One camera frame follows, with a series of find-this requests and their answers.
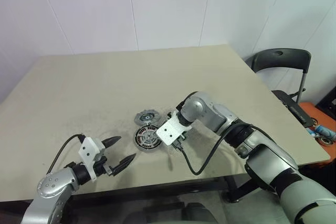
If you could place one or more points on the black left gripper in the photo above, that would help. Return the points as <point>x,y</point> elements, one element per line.
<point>101,169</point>

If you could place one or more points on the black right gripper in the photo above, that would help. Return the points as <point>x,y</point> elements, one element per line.
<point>183,137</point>

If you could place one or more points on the silver motor stator housing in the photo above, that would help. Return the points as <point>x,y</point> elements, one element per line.
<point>147,138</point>

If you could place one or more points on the small grey gear cap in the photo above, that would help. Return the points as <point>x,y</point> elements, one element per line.
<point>146,117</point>

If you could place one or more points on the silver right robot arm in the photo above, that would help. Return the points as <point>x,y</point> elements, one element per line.
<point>210,111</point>

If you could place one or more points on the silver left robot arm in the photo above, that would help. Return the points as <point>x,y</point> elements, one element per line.
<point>52,184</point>

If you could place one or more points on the black oblong device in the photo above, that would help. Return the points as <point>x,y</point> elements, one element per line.
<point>299,113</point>

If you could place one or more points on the black folding chair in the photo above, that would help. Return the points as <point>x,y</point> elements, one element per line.
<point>281,58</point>

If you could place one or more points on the orange stool with tools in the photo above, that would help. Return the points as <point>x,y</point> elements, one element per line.
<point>309,108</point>

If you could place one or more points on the blue white bottle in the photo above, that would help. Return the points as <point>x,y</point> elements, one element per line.
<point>324,130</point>

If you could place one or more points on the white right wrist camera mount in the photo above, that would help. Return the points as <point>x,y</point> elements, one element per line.
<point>170,129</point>

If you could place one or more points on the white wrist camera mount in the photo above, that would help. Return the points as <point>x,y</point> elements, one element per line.
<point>88,150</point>
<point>170,129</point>

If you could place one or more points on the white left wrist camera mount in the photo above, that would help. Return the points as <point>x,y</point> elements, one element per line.
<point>88,150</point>

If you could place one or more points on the black table frame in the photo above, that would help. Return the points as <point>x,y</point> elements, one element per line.
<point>131,192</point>

